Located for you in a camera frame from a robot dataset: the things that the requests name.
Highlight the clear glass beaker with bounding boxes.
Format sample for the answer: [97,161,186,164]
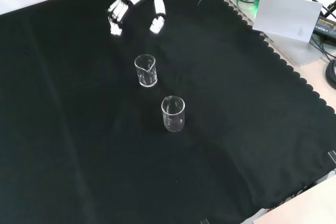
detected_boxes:
[134,54,158,88]
[161,95,186,133]

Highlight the black bench cloth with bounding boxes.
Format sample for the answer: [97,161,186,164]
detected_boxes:
[0,0,336,224]

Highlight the pale white board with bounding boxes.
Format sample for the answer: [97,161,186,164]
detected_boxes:
[252,0,323,43]

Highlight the black power adapter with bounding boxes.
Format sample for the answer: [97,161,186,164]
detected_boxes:
[312,15,336,41]

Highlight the green cable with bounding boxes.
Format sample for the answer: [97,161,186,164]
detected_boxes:
[235,0,260,13]

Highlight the grey metal base plate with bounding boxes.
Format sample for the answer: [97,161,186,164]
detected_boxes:
[223,0,329,68]

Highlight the black coiled cable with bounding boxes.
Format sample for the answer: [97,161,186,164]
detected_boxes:
[325,58,336,90]

